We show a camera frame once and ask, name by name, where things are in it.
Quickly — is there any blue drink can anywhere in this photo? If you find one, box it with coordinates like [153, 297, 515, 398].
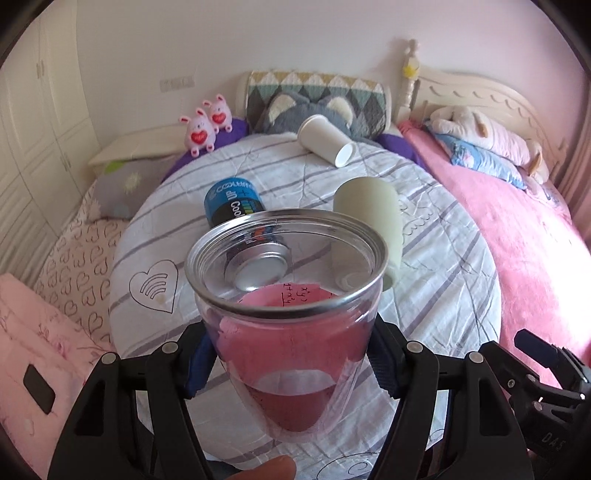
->
[204, 180, 294, 291]

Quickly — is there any cream wardrobe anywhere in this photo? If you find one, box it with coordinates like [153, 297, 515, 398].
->
[0, 0, 106, 280]

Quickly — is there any white paper cup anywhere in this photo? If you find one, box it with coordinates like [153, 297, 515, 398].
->
[297, 115, 357, 167]

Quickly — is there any striped white tablecloth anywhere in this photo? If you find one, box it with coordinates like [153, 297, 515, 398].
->
[108, 134, 504, 480]

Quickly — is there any pink blanket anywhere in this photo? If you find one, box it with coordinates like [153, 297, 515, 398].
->
[398, 121, 591, 398]

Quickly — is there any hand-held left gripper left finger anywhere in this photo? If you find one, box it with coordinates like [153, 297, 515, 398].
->
[46, 322, 218, 480]

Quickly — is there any grey cat face pillow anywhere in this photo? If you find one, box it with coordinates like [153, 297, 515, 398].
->
[254, 90, 372, 139]

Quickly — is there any person's left hand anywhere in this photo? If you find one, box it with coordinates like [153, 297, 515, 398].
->
[228, 455, 297, 480]

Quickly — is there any cream pillow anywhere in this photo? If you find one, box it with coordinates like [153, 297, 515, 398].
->
[88, 127, 191, 168]

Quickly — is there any blue printed pillow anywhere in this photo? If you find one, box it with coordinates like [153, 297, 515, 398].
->
[434, 131, 529, 191]

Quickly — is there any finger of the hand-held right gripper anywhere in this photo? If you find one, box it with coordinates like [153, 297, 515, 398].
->
[514, 329, 591, 393]
[480, 340, 544, 416]

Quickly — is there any purple cloth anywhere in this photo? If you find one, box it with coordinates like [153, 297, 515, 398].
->
[161, 117, 252, 181]
[376, 129, 431, 172]

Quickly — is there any white and pink plush toy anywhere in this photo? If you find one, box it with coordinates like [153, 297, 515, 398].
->
[425, 106, 551, 182]

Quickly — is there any cream wooden headboard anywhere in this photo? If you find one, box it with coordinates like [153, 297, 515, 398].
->
[397, 39, 570, 178]

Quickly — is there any heart print bed sheet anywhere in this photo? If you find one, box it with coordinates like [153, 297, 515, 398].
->
[34, 178, 132, 352]

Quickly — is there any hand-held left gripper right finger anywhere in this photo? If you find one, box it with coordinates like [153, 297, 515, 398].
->
[367, 316, 537, 480]

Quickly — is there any clear plastic cup pink label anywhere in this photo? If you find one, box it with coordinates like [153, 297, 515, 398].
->
[186, 209, 389, 440]

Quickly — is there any black rectangular object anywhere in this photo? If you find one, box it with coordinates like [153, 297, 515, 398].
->
[23, 364, 57, 414]

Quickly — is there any pink rabbit plush toy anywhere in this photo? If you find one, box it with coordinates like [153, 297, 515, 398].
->
[185, 108, 217, 155]
[203, 95, 234, 134]

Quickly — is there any diamond patterned cushion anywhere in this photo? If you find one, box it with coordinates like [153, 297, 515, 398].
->
[245, 70, 393, 126]

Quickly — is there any grey pillow with star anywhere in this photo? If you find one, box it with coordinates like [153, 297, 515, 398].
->
[95, 154, 182, 221]

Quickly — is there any pale green cup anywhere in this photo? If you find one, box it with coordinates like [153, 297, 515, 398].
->
[333, 178, 404, 291]

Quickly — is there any pink floral cushion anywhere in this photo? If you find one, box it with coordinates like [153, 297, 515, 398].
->
[0, 272, 116, 480]

